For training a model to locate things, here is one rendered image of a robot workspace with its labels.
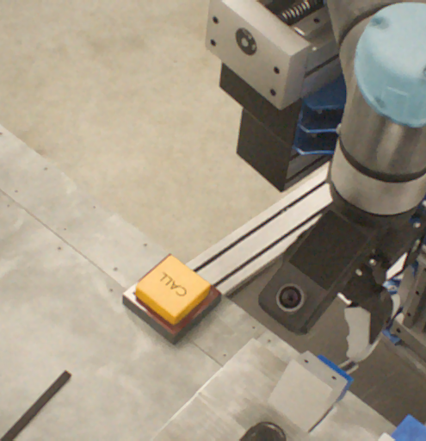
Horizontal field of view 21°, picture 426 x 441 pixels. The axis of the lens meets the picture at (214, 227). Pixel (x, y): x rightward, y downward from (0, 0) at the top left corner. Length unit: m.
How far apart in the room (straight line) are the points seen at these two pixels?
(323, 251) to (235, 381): 0.29
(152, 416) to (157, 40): 1.62
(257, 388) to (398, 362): 0.88
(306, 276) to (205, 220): 1.50
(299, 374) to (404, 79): 0.42
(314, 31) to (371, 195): 0.50
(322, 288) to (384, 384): 1.10
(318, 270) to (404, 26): 0.21
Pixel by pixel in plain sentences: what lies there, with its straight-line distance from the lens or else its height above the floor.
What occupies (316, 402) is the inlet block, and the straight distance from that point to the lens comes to 1.13.
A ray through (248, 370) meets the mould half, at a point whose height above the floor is 0.89.
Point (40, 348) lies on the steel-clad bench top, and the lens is 1.28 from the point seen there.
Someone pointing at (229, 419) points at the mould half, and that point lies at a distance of 1.14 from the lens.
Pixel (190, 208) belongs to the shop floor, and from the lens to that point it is 2.42.
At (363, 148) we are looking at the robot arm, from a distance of 0.84.
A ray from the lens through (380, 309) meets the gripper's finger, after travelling 0.97.
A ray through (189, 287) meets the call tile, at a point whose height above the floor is 0.84.
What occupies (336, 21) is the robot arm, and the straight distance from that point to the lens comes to 0.88.
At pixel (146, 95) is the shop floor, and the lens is 2.62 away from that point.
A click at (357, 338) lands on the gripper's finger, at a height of 1.05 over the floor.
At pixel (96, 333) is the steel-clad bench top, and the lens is 1.29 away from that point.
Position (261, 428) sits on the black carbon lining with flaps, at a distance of 1.14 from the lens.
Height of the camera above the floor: 1.89
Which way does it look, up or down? 52 degrees down
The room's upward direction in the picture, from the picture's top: 7 degrees clockwise
